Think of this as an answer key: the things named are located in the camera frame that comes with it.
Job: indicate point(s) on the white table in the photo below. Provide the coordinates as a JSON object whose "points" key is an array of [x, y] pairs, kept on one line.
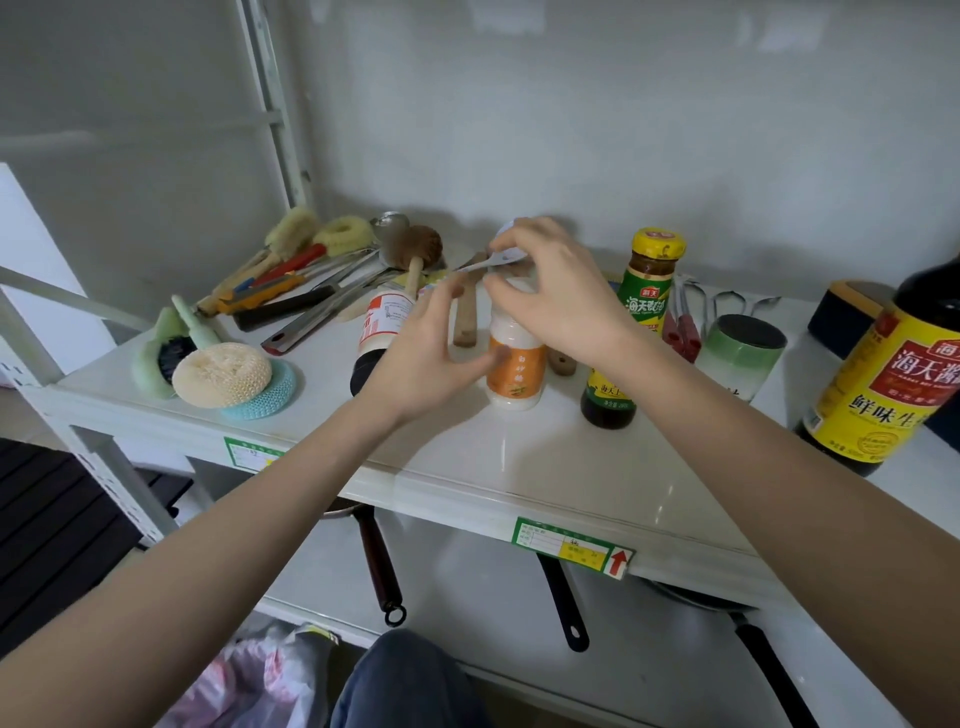
{"points": [[540, 465]]}

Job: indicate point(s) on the pink white plastic bag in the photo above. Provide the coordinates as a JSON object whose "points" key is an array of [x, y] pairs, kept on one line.
{"points": [[255, 675]]}

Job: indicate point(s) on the teal scrubber pad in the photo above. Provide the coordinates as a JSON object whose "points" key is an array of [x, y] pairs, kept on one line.
{"points": [[274, 397]]}

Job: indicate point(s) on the black-capped white seasoning shaker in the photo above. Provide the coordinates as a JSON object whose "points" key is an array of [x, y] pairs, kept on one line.
{"points": [[379, 322]]}

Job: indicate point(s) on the person's blue trouser leg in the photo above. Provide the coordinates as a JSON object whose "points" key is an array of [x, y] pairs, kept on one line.
{"points": [[405, 682]]}

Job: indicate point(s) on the green white bamboo salt can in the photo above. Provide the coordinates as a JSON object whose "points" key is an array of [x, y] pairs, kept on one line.
{"points": [[739, 356]]}

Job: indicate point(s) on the black slatted board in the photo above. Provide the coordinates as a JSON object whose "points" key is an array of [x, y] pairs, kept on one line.
{"points": [[52, 540]]}

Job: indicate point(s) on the cream round scrubber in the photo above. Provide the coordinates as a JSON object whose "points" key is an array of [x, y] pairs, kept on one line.
{"points": [[221, 375]]}

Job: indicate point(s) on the person's right hand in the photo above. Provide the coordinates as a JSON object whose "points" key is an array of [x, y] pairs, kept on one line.
{"points": [[570, 300]]}

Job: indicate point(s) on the navy yellow cutlery box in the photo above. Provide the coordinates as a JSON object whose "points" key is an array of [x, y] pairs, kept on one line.
{"points": [[844, 315]]}

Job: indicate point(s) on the small yellow-capped sauce bottle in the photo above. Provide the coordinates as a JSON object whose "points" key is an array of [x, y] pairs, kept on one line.
{"points": [[649, 300]]}

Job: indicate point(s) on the white lower shelf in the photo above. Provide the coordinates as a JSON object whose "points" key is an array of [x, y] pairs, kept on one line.
{"points": [[465, 592]]}

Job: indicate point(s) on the white plastic seasoning bottle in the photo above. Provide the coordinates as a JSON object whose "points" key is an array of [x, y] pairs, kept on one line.
{"points": [[517, 375]]}

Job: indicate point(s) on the person's right forearm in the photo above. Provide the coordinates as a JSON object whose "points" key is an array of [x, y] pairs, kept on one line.
{"points": [[810, 495]]}

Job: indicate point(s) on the green white shelf label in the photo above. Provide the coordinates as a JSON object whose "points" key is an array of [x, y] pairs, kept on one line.
{"points": [[570, 547], [247, 454]]}

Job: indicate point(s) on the metal spoon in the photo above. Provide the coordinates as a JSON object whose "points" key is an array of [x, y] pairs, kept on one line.
{"points": [[390, 229]]}

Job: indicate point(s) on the person's left hand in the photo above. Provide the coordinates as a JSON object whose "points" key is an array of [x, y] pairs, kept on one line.
{"points": [[420, 367]]}

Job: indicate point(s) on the large dark soy sauce bottle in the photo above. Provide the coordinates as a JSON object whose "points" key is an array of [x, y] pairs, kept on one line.
{"points": [[892, 390]]}

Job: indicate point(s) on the person's left forearm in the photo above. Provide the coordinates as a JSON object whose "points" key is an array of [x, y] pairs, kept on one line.
{"points": [[210, 570]]}

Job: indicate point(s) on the cream sponge brush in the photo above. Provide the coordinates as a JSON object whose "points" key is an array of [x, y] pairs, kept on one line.
{"points": [[292, 229]]}

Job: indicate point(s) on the white plastic ladle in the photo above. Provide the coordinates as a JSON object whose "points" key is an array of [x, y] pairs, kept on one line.
{"points": [[487, 261]]}

